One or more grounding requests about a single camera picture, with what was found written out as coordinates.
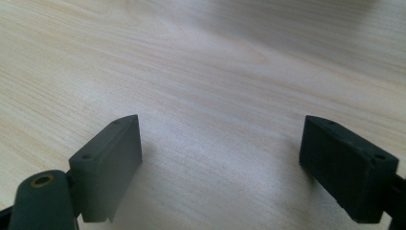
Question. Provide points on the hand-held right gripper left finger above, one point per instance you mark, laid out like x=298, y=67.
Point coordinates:
x=107, y=169

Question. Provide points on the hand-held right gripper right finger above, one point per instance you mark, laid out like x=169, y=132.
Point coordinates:
x=346, y=166

